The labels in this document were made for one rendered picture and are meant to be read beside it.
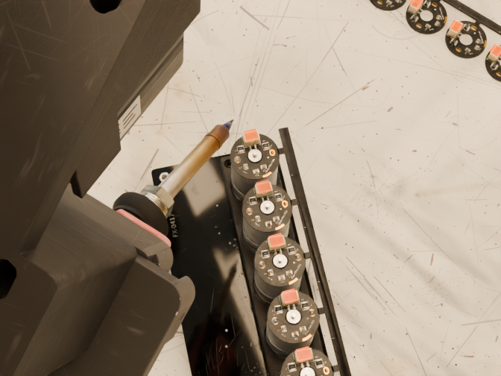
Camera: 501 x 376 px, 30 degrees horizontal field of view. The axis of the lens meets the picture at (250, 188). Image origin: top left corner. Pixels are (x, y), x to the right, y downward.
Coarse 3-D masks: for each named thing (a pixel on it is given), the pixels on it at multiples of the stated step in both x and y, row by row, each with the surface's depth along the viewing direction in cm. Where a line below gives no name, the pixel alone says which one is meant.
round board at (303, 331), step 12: (276, 300) 45; (300, 300) 45; (312, 300) 45; (276, 312) 45; (300, 312) 45; (288, 324) 44; (300, 324) 44; (312, 324) 44; (288, 336) 44; (300, 336) 44
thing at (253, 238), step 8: (264, 208) 46; (272, 208) 46; (288, 224) 47; (248, 232) 48; (256, 232) 47; (264, 232) 46; (272, 232) 46; (280, 232) 47; (288, 232) 49; (248, 240) 49; (256, 240) 48; (264, 240) 48; (256, 248) 49
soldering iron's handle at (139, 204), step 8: (128, 192) 37; (136, 192) 37; (120, 200) 37; (128, 200) 36; (136, 200) 36; (144, 200) 36; (120, 208) 36; (128, 208) 36; (136, 208) 36; (144, 208) 36; (152, 208) 36; (136, 216) 36; (144, 216) 36; (152, 216) 36; (160, 216) 36; (152, 224) 36; (160, 224) 36; (160, 232) 37
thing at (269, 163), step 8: (264, 136) 48; (240, 144) 47; (256, 144) 47; (264, 144) 47; (272, 144) 47; (232, 152) 47; (240, 152) 47; (264, 152) 47; (232, 160) 47; (248, 160) 47; (264, 160) 47; (272, 160) 47; (240, 168) 47; (248, 168) 47; (256, 168) 47; (264, 168) 47; (272, 168) 47; (248, 176) 47; (256, 176) 47; (264, 176) 47
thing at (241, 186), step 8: (248, 152) 47; (256, 152) 47; (272, 152) 47; (256, 160) 47; (232, 168) 48; (232, 176) 49; (240, 176) 47; (272, 176) 48; (232, 184) 50; (240, 184) 48; (248, 184) 48; (240, 192) 50; (240, 200) 51
